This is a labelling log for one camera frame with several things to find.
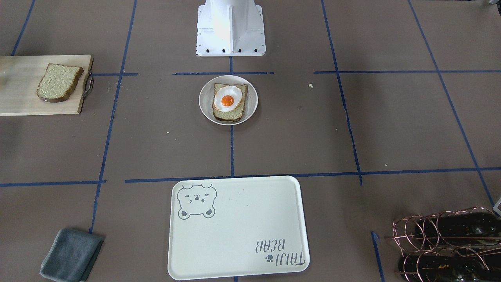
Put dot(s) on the bread slice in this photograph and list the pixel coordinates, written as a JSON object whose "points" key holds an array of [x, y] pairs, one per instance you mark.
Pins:
{"points": [[58, 82], [234, 115]]}

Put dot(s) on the fried egg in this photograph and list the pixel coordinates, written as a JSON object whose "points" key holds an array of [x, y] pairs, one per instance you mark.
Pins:
{"points": [[227, 97]]}

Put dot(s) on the white round plate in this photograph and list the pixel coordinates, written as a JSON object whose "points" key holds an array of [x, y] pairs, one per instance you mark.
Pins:
{"points": [[207, 92]]}

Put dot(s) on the white bear serving tray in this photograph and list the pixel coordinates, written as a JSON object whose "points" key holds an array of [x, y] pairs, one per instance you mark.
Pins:
{"points": [[237, 227]]}

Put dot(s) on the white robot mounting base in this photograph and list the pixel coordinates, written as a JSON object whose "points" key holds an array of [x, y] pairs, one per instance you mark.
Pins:
{"points": [[230, 28]]}

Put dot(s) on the wooden cutting board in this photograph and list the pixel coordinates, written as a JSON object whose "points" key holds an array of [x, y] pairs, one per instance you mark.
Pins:
{"points": [[19, 81]]}

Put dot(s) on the grey folded cloth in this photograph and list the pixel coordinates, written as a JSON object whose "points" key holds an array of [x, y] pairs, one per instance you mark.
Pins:
{"points": [[71, 256]]}

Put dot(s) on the dark wine bottle upper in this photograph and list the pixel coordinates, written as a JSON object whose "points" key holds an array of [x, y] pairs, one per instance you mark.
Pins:
{"points": [[479, 228]]}

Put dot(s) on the dark wine bottle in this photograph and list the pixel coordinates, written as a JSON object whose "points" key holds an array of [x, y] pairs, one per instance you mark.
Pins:
{"points": [[479, 228], [436, 268]]}

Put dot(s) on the dark wine bottle lower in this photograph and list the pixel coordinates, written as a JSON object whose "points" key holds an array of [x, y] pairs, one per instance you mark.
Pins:
{"points": [[436, 268]]}

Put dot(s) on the metal cutting board handle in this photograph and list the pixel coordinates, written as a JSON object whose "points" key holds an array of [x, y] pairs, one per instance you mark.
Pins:
{"points": [[88, 84]]}

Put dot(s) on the copper wire bottle rack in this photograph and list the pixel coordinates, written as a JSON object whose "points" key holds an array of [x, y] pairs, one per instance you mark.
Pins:
{"points": [[450, 246]]}

